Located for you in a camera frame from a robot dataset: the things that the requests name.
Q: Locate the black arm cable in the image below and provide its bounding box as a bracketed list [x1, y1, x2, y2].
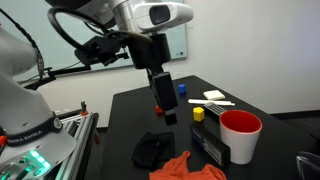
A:
[47, 6, 111, 51]

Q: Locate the white mug red inside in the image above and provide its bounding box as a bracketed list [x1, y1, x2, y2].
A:
[218, 109, 263, 165]

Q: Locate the black rectangular box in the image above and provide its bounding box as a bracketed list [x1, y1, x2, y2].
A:
[190, 122, 232, 167]

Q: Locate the pale yellow sticky pad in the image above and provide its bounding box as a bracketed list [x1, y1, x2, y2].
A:
[203, 89, 226, 101]

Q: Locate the orange towel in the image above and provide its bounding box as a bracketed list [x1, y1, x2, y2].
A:
[148, 150, 228, 180]

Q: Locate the black idle robot cable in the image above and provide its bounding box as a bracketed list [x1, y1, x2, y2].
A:
[0, 8, 46, 81]

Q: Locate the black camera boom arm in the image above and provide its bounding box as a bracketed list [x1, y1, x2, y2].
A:
[19, 51, 130, 91]

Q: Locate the yellow block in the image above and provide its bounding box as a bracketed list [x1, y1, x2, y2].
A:
[192, 106, 205, 122]

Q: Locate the black office chair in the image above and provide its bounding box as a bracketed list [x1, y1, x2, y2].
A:
[295, 151, 320, 180]

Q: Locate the blue block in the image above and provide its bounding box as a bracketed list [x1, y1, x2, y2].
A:
[177, 83, 187, 95]

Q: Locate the aluminium frame rail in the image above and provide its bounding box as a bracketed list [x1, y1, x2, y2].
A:
[54, 111, 100, 180]

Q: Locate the red toggle clamp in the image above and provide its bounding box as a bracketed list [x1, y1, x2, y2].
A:
[79, 100, 90, 117]

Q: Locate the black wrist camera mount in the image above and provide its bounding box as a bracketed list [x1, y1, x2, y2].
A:
[73, 35, 130, 67]

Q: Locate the black remote control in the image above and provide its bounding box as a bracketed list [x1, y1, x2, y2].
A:
[203, 102, 228, 117]

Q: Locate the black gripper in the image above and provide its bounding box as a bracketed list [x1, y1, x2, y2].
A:
[128, 33, 179, 127]

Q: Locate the white marker stick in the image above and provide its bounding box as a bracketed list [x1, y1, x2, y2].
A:
[187, 98, 236, 107]

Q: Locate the glass whiteboard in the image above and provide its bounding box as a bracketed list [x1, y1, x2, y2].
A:
[0, 0, 188, 83]

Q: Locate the black folded cloth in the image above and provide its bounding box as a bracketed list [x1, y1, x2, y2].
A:
[131, 131, 176, 169]

